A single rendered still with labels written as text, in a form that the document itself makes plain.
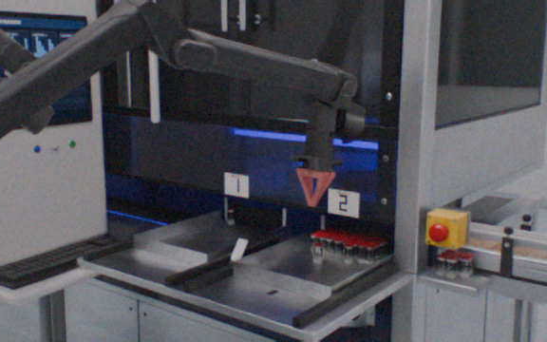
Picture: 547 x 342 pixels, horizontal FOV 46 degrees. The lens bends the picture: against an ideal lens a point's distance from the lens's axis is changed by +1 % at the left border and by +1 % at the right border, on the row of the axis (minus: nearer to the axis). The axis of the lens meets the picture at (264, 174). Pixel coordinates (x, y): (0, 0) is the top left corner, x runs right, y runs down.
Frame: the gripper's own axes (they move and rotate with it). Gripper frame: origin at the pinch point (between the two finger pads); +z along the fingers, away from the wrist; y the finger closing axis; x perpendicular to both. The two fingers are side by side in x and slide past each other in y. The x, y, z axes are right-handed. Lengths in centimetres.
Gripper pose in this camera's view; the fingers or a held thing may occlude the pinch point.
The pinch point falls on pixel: (311, 201)
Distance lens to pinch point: 129.0
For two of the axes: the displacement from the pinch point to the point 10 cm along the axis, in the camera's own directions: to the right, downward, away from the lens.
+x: -7.9, -1.1, 6.0
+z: -1.1, 9.9, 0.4
